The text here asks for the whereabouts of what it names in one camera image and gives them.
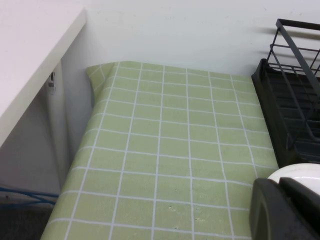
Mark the barcode sticker label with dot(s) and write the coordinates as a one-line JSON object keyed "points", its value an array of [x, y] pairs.
{"points": [[52, 83]]}

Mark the white desk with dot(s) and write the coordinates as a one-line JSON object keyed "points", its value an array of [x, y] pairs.
{"points": [[30, 62]]}

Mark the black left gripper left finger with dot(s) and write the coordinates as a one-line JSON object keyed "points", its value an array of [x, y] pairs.
{"points": [[270, 212]]}

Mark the green checkered tablecloth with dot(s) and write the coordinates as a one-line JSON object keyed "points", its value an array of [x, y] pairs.
{"points": [[162, 150]]}

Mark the white round plate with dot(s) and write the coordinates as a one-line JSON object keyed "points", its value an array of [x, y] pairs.
{"points": [[295, 171]]}

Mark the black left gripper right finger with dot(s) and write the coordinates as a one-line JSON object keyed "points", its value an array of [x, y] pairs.
{"points": [[302, 197]]}

